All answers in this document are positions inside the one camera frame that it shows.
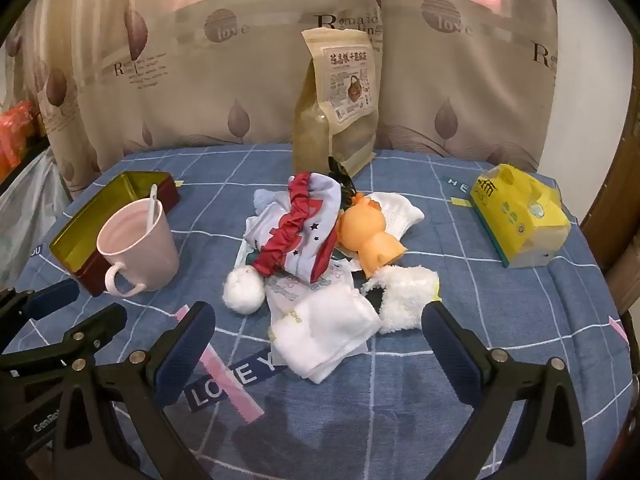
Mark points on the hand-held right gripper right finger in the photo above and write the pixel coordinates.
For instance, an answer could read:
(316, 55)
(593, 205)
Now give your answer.
(445, 340)

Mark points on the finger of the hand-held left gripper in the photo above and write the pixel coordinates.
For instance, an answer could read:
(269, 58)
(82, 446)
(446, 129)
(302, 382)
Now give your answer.
(50, 300)
(95, 327)

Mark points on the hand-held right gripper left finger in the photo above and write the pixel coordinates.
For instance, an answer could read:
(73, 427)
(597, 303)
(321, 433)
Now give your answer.
(182, 355)

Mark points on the white fluffy sock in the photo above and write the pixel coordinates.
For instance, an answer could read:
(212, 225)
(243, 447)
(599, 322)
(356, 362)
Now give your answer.
(405, 295)

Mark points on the white fluffy pompom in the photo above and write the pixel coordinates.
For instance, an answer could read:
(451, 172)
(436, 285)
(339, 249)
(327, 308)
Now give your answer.
(263, 199)
(242, 292)

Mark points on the white towel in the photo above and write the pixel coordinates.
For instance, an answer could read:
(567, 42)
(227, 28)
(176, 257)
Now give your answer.
(325, 330)

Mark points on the pale printed plastic packet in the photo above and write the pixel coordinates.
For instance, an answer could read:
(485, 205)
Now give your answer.
(290, 287)

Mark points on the white mesh sock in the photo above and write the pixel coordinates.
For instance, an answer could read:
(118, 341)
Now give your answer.
(400, 217)

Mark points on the red and gold tin box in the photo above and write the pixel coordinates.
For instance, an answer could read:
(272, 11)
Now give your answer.
(125, 190)

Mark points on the orange rubber toy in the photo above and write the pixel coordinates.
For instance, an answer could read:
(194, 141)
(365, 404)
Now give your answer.
(360, 232)

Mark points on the red ruffled white sock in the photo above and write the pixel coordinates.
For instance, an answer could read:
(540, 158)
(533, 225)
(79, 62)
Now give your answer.
(310, 230)

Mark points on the blue checked tablecloth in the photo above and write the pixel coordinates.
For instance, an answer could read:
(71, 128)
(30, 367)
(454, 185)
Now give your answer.
(475, 300)

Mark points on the pink mug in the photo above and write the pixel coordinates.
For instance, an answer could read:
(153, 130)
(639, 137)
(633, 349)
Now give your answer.
(145, 260)

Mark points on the white printed plastic sheet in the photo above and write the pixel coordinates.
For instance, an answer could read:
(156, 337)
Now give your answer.
(30, 195)

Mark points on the white spoon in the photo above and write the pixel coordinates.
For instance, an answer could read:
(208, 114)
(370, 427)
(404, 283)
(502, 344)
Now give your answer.
(152, 205)

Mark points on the orange plastic bag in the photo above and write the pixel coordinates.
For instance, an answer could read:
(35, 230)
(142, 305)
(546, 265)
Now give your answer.
(15, 135)

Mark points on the dark green object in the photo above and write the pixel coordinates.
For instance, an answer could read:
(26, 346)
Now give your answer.
(342, 175)

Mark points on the brown paper food pouch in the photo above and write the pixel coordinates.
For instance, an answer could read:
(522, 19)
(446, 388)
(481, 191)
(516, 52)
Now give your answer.
(350, 145)

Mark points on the beige leaf print curtain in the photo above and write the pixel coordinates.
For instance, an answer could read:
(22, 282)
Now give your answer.
(200, 85)

